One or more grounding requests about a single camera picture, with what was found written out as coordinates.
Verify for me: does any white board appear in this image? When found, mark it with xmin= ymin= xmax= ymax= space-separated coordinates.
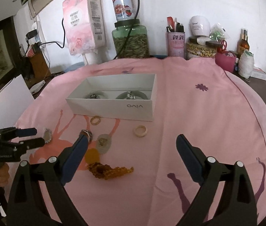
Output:
xmin=0 ymin=74 xmax=35 ymax=130

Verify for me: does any amber bead bracelet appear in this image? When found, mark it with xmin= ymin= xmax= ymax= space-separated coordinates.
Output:
xmin=87 ymin=162 xmax=135 ymax=180

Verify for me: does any red comb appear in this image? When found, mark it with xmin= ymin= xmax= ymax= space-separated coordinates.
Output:
xmin=166 ymin=16 xmax=174 ymax=32

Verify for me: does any white cardboard box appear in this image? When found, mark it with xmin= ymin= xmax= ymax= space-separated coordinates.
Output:
xmin=65 ymin=73 xmax=158 ymax=122

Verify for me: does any green plastic bag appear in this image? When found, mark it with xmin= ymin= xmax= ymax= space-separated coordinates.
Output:
xmin=209 ymin=23 xmax=230 ymax=41

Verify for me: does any patterned round tin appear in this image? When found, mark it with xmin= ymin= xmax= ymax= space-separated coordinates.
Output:
xmin=185 ymin=41 xmax=216 ymax=60

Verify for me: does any pale green jade bangle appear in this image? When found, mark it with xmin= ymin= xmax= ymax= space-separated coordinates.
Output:
xmin=85 ymin=91 xmax=109 ymax=99
xmin=115 ymin=91 xmax=148 ymax=100

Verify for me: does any green glass jar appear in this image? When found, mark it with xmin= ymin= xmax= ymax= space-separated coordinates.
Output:
xmin=111 ymin=20 xmax=150 ymax=59

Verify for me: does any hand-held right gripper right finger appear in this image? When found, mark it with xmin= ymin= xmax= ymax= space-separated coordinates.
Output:
xmin=176 ymin=134 xmax=258 ymax=226

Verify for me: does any small dark box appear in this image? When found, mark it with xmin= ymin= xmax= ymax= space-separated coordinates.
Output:
xmin=206 ymin=40 xmax=223 ymax=49

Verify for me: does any small white device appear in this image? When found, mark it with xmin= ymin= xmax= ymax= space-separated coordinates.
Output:
xmin=29 ymin=80 xmax=46 ymax=93

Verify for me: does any silver pendant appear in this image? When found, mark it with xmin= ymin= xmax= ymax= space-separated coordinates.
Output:
xmin=42 ymin=128 xmax=53 ymax=144

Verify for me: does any person's left hand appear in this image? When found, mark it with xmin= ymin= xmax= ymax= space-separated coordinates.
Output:
xmin=0 ymin=163 xmax=11 ymax=185

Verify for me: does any brown wooden cabinet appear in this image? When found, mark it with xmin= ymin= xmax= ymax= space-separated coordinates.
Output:
xmin=29 ymin=50 xmax=51 ymax=78

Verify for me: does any printed food can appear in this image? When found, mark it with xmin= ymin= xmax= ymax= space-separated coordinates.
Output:
xmin=111 ymin=0 xmax=133 ymax=22

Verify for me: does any pink pen holder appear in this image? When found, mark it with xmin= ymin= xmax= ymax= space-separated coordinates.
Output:
xmin=166 ymin=31 xmax=186 ymax=58

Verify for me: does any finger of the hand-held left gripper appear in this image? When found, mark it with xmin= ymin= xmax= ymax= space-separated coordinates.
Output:
xmin=0 ymin=138 xmax=46 ymax=157
xmin=0 ymin=127 xmax=38 ymax=142

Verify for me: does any black makeup pencil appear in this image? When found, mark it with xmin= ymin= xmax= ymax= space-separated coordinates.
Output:
xmin=173 ymin=18 xmax=185 ymax=33

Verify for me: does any black power cable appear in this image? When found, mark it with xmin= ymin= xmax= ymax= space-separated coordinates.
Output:
xmin=39 ymin=16 xmax=67 ymax=50

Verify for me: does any white power strip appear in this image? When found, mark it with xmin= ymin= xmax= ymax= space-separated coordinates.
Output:
xmin=33 ymin=21 xmax=45 ymax=52

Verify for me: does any pink plastic basket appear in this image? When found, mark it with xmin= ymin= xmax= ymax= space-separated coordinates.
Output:
xmin=215 ymin=40 xmax=237 ymax=73

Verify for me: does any black plug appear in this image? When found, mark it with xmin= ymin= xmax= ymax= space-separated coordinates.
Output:
xmin=26 ymin=29 xmax=38 ymax=40

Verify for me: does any silver patterned ring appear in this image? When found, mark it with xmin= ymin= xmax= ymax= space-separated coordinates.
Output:
xmin=81 ymin=129 xmax=93 ymax=144

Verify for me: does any small white packet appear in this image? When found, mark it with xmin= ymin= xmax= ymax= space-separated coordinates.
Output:
xmin=251 ymin=67 xmax=266 ymax=81

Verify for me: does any amber oval pendant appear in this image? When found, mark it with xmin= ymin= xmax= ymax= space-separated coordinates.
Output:
xmin=85 ymin=148 xmax=100 ymax=164

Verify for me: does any pink floral tissue pack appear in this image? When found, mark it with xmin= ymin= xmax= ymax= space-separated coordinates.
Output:
xmin=62 ymin=0 xmax=107 ymax=56

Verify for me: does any white folded pad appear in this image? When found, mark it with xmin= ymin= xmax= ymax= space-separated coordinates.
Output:
xmin=195 ymin=36 xmax=212 ymax=45

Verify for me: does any cream ring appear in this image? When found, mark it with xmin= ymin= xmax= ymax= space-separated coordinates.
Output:
xmin=133 ymin=125 xmax=147 ymax=137

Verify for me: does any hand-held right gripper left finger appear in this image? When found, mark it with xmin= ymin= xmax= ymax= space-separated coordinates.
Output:
xmin=7 ymin=134 xmax=90 ymax=226

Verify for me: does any amber glass bottle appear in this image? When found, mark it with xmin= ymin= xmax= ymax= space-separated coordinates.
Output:
xmin=237 ymin=28 xmax=250 ymax=57

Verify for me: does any pale jade pendant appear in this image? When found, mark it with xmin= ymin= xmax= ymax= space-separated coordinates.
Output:
xmin=96 ymin=134 xmax=113 ymax=154

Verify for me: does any pink printed cloth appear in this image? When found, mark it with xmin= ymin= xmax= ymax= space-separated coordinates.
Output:
xmin=5 ymin=56 xmax=266 ymax=226

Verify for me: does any white thread roll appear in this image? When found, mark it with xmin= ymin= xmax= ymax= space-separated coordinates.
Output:
xmin=238 ymin=50 xmax=255 ymax=79

